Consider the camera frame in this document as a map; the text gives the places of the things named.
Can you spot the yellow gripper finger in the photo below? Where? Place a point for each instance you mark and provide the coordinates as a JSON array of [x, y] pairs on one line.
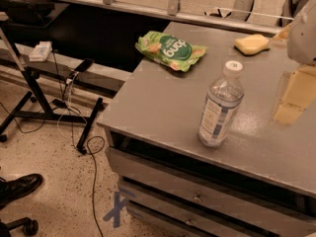
[[282, 35], [298, 95]]

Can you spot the yellow sponge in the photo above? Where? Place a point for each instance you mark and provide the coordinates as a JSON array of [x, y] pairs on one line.
[[252, 44]]

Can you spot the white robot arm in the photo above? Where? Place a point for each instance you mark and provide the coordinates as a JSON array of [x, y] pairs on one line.
[[299, 38]]

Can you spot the clear plastic water bottle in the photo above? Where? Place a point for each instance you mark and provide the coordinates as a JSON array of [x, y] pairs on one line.
[[222, 101]]

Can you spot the grey drawer cabinet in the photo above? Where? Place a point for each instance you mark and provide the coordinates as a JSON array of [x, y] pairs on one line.
[[259, 183]]

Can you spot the green snack bag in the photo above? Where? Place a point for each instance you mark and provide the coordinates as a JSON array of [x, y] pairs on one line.
[[170, 51]]

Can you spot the black smartphone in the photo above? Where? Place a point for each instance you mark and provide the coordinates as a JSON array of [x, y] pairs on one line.
[[84, 65]]

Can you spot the blue tape cross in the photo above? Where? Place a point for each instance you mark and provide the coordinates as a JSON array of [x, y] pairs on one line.
[[120, 201]]

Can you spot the small white box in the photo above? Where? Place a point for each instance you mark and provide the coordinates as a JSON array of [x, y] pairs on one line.
[[41, 52]]

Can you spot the black rolling stand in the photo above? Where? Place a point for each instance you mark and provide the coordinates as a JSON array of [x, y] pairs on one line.
[[32, 11]]

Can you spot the office chair caster base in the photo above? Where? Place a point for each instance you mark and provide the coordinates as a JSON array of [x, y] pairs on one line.
[[30, 227]]

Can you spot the black leather shoe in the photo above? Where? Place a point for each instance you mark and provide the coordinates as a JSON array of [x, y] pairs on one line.
[[19, 188]]

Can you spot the metal window rail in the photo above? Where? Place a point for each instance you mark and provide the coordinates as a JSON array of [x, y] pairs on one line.
[[259, 16]]

